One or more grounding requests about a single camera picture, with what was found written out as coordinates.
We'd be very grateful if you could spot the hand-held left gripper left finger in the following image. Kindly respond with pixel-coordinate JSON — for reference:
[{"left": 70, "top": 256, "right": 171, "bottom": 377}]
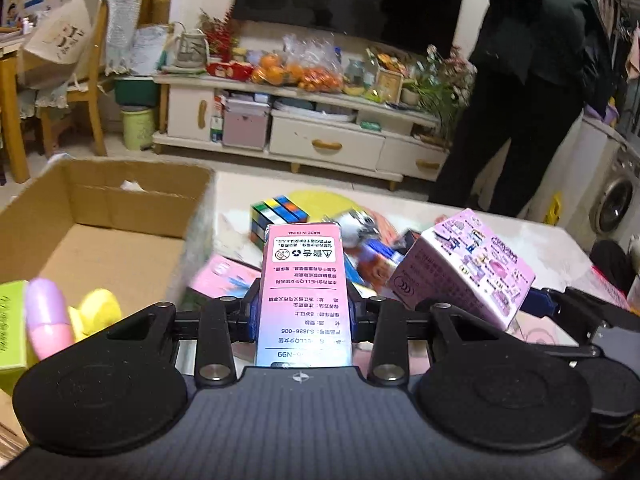
[{"left": 105, "top": 277, "right": 263, "bottom": 389}]

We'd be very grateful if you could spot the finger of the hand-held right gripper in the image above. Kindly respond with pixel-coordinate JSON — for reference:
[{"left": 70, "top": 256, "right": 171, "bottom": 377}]
[{"left": 527, "top": 286, "right": 627, "bottom": 333}]

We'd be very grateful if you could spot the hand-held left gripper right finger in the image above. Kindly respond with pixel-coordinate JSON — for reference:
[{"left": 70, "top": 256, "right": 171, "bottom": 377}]
[{"left": 349, "top": 283, "right": 502, "bottom": 387}]

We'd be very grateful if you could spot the blue medicine box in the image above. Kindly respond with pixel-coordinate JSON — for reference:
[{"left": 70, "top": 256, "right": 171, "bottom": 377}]
[{"left": 344, "top": 241, "right": 409, "bottom": 295}]

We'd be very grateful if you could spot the tall pink toy box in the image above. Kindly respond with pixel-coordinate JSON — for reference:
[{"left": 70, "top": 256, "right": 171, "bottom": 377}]
[{"left": 255, "top": 222, "right": 354, "bottom": 369}]

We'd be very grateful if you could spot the pink cartoon printed box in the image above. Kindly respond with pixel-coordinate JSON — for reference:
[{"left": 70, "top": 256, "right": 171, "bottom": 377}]
[{"left": 387, "top": 208, "right": 536, "bottom": 331}]

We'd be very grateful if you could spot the brown cardboard box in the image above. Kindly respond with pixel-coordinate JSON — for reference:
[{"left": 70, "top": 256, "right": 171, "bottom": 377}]
[{"left": 0, "top": 157, "right": 216, "bottom": 461}]

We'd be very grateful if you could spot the flat pink box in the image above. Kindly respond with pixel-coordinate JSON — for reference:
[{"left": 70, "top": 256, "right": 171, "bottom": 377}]
[{"left": 188, "top": 254, "right": 264, "bottom": 307}]

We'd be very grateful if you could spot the printed table cover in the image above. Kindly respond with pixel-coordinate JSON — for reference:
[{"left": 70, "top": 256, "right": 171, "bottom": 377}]
[{"left": 175, "top": 170, "right": 640, "bottom": 356}]

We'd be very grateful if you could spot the dark cloth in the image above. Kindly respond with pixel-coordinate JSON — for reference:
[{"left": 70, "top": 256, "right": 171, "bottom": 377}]
[{"left": 589, "top": 239, "right": 639, "bottom": 292}]

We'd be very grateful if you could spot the white and silver toy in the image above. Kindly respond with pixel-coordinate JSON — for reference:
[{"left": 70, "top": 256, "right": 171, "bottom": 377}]
[{"left": 331, "top": 207, "right": 382, "bottom": 249}]

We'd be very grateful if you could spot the multicoloured puzzle cube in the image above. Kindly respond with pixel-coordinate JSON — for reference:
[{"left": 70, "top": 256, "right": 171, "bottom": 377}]
[{"left": 250, "top": 195, "right": 309, "bottom": 252}]

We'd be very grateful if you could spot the front-load washing machine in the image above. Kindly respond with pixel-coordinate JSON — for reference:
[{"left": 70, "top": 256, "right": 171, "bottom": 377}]
[{"left": 589, "top": 136, "right": 640, "bottom": 252}]

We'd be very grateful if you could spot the yellow plush toy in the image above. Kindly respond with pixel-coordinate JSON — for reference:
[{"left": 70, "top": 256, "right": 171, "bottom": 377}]
[{"left": 67, "top": 287, "right": 124, "bottom": 344}]

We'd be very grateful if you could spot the white television cabinet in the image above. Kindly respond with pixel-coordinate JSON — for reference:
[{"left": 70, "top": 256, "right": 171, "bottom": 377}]
[{"left": 151, "top": 72, "right": 452, "bottom": 192}]

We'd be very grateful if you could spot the pale pink storage box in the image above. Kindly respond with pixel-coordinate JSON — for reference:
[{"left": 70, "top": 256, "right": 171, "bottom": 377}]
[{"left": 222, "top": 97, "right": 272, "bottom": 152}]

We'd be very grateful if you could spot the purple basin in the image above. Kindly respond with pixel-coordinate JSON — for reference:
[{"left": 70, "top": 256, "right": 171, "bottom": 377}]
[{"left": 582, "top": 102, "right": 618, "bottom": 123}]

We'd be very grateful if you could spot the stack of plates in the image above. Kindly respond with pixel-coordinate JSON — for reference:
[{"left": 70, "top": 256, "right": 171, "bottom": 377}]
[{"left": 271, "top": 97, "right": 357, "bottom": 124}]

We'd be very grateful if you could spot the pink and purple capsule toy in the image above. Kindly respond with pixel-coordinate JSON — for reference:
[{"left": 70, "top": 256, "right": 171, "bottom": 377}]
[{"left": 25, "top": 277, "right": 77, "bottom": 362}]

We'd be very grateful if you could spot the light green trash bin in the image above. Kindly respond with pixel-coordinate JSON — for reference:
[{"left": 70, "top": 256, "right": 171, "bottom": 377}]
[{"left": 120, "top": 107, "right": 159, "bottom": 152}]

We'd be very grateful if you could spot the bag of oranges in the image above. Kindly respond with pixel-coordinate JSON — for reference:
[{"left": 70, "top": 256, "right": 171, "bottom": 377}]
[
  {"left": 249, "top": 35, "right": 307, "bottom": 87},
  {"left": 299, "top": 34, "right": 347, "bottom": 94}
]

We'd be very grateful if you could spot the potted plant with flowers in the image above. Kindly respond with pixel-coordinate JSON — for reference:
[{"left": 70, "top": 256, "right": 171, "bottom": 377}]
[{"left": 399, "top": 44, "right": 477, "bottom": 137}]

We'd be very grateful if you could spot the glass jar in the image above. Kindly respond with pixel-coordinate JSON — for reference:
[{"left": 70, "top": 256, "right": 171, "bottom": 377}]
[{"left": 344, "top": 57, "right": 369, "bottom": 89}]

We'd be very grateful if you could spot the red gift box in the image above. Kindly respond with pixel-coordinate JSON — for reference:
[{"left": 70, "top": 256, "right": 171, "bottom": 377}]
[{"left": 205, "top": 59, "right": 255, "bottom": 81}]

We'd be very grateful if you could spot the green box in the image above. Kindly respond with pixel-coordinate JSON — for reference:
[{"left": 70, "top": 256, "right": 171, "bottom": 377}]
[{"left": 0, "top": 280, "right": 39, "bottom": 397}]

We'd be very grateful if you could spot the dark green container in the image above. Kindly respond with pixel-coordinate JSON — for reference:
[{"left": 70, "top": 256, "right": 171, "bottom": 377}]
[{"left": 113, "top": 77, "right": 161, "bottom": 109}]

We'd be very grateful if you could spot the wooden chair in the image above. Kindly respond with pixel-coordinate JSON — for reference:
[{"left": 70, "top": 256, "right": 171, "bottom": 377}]
[{"left": 39, "top": 0, "right": 144, "bottom": 157}]

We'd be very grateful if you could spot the grey and white tote bag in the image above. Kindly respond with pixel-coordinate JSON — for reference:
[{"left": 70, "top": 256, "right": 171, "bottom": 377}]
[{"left": 166, "top": 22, "right": 211, "bottom": 72}]

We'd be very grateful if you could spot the red flower bouquet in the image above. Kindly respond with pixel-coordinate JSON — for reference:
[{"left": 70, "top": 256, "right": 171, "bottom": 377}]
[{"left": 196, "top": 6, "right": 239, "bottom": 57}]

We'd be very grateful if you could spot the white plastic bag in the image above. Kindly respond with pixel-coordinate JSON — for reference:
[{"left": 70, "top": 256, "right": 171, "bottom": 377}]
[{"left": 129, "top": 25, "right": 169, "bottom": 74}]

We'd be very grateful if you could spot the white lace cloth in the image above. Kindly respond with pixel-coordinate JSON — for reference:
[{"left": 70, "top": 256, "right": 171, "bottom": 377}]
[{"left": 102, "top": 0, "right": 144, "bottom": 77}]

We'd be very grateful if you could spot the black television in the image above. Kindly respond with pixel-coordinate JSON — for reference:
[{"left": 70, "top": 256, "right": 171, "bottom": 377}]
[{"left": 231, "top": 0, "right": 472, "bottom": 57}]

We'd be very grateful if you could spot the beige tote bag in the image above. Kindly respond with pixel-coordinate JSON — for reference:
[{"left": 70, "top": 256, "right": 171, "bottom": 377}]
[{"left": 16, "top": 0, "right": 102, "bottom": 92}]

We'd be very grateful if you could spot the wooden photo frame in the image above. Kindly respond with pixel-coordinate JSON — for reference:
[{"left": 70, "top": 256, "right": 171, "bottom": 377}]
[{"left": 374, "top": 67, "right": 405, "bottom": 104}]

